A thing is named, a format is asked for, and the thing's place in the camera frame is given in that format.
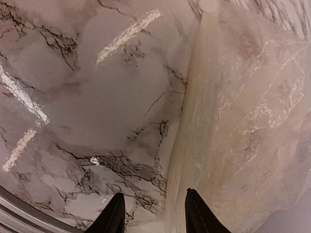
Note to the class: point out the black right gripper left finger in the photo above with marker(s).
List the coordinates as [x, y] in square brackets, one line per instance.
[112, 217]

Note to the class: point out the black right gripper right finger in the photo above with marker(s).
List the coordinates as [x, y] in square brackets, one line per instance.
[199, 217]

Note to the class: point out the clear zip top bag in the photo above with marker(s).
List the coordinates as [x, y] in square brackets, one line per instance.
[244, 139]

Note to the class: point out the aluminium front table rail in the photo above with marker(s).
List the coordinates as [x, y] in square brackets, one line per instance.
[16, 216]

